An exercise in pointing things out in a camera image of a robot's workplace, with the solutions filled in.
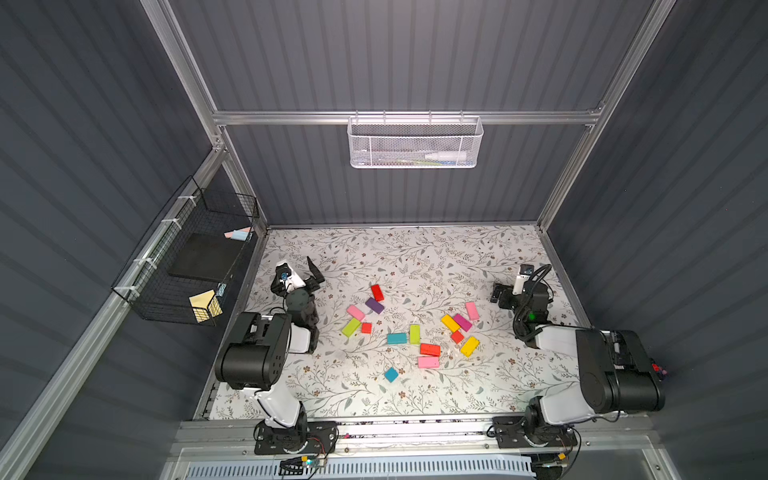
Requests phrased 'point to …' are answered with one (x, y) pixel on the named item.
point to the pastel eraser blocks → (239, 234)
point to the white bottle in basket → (446, 156)
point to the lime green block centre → (414, 334)
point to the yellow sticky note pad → (205, 305)
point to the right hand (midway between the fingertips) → (511, 284)
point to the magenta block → (463, 322)
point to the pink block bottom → (428, 362)
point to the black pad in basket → (207, 256)
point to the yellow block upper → (450, 323)
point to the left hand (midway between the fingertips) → (297, 264)
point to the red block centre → (430, 349)
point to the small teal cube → (391, 374)
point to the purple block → (374, 305)
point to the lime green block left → (350, 327)
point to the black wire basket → (145, 285)
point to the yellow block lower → (470, 346)
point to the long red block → (377, 292)
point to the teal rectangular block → (397, 338)
